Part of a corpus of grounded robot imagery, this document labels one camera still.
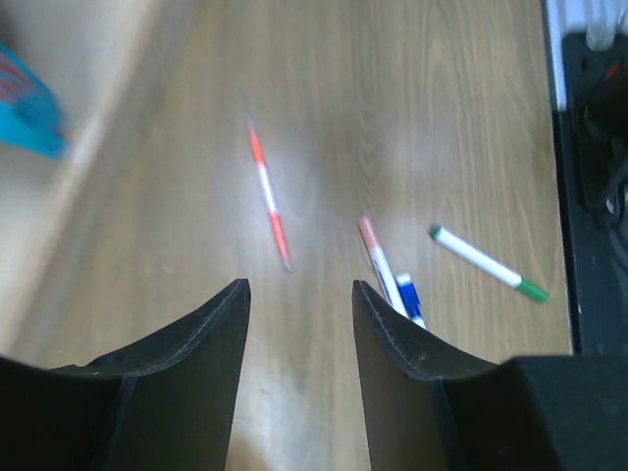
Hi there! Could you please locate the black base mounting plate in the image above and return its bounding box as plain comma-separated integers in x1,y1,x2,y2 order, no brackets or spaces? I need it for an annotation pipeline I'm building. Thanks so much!
552,31,627,355

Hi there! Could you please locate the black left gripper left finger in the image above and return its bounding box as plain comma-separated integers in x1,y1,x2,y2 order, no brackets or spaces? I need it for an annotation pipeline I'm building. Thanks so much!
1,279,251,470

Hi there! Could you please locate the pink cap white marker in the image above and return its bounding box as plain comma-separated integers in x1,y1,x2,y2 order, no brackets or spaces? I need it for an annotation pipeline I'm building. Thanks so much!
358,216,408,318

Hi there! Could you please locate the green cap white marker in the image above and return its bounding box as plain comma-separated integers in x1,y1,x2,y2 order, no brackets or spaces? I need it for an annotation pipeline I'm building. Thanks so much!
429,225,550,303

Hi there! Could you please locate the blue fish pattern garment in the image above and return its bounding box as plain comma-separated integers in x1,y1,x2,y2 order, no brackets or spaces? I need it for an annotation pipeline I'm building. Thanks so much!
1,43,68,159

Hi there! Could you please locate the wooden clothes rack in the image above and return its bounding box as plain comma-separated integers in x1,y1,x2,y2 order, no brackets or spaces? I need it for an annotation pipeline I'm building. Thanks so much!
1,1,198,363

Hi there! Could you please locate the orange transparent pen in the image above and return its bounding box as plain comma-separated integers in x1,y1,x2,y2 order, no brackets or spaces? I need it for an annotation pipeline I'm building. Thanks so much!
246,115,291,273

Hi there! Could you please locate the blue cap white marker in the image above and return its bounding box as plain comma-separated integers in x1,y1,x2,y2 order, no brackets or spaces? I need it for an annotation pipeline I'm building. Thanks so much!
396,273,426,329

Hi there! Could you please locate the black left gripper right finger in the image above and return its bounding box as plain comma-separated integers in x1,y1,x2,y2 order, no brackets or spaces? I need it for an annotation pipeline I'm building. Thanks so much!
352,281,627,470

